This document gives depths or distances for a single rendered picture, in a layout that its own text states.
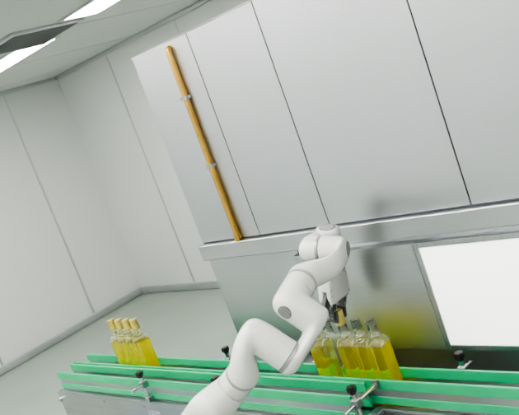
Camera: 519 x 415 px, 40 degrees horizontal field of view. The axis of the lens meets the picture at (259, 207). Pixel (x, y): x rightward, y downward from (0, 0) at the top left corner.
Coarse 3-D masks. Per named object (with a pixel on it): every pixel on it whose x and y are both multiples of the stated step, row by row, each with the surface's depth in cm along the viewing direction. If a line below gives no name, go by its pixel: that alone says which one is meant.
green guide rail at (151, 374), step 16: (80, 368) 331; (96, 368) 321; (112, 368) 311; (128, 368) 302; (144, 368) 295; (256, 384) 247; (272, 384) 241; (288, 384) 235; (304, 384) 230; (320, 384) 225; (336, 384) 220; (352, 384) 216; (368, 400) 214
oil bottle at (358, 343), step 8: (360, 336) 214; (368, 336) 214; (352, 344) 215; (360, 344) 213; (360, 352) 214; (360, 360) 215; (368, 360) 213; (360, 368) 216; (368, 368) 214; (368, 376) 215
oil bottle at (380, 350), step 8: (376, 336) 209; (384, 336) 210; (368, 344) 210; (376, 344) 208; (384, 344) 209; (368, 352) 211; (376, 352) 209; (384, 352) 208; (392, 352) 211; (376, 360) 210; (384, 360) 208; (392, 360) 211; (376, 368) 211; (384, 368) 209; (392, 368) 210; (376, 376) 213; (384, 376) 211; (392, 376) 210; (400, 376) 212
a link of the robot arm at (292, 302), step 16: (304, 272) 187; (288, 288) 181; (304, 288) 182; (288, 304) 178; (304, 304) 179; (320, 304) 182; (288, 320) 180; (304, 320) 178; (320, 320) 178; (304, 336) 179; (304, 352) 177; (288, 368) 176
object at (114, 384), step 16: (64, 384) 331; (80, 384) 321; (96, 384) 310; (112, 384) 301; (128, 384) 291; (160, 384) 275; (176, 384) 267; (192, 384) 260; (208, 384) 254; (176, 400) 271; (256, 400) 238; (272, 400) 233; (288, 400) 227; (304, 400) 221; (320, 400) 216; (336, 400) 212
